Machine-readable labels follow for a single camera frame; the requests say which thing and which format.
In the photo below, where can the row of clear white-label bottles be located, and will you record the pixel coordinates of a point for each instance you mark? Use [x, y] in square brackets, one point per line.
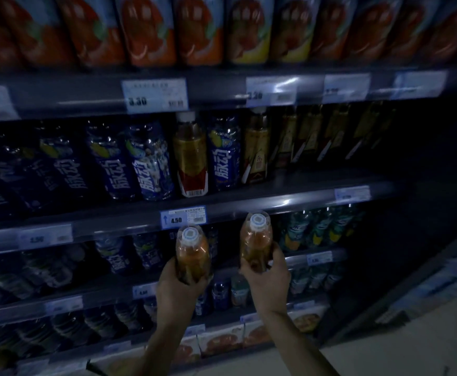
[44, 270]

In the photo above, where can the person's right hand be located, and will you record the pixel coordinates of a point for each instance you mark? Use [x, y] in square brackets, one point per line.
[273, 285]

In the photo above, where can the yellow peach print drink can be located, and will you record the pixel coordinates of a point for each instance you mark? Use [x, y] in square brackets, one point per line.
[250, 35]
[293, 35]

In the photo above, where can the person's left hand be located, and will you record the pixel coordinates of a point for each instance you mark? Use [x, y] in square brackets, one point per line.
[177, 301]

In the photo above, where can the dark grey store shelf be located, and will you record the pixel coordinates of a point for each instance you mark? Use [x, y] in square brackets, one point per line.
[75, 93]

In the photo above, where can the row of white fruit-print cartons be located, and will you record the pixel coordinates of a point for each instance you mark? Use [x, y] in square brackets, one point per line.
[220, 342]

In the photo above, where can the stack of light blue cartons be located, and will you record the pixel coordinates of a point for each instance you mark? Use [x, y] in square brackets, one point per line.
[440, 281]

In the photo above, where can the person's right forearm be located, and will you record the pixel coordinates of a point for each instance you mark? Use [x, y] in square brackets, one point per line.
[299, 348]

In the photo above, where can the row of dark green bottles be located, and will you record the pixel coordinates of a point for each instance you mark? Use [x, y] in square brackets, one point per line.
[303, 279]

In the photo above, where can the row of gold label bottles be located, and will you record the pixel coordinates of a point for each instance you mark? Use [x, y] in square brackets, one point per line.
[256, 148]

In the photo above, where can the row of small blue bottles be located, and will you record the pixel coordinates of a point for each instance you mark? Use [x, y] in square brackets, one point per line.
[220, 295]

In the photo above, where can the row of dark blue bottles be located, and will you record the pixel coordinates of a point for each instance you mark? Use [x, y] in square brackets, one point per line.
[64, 172]

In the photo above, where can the row of orange fruit cans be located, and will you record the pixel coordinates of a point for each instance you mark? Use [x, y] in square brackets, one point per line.
[146, 31]

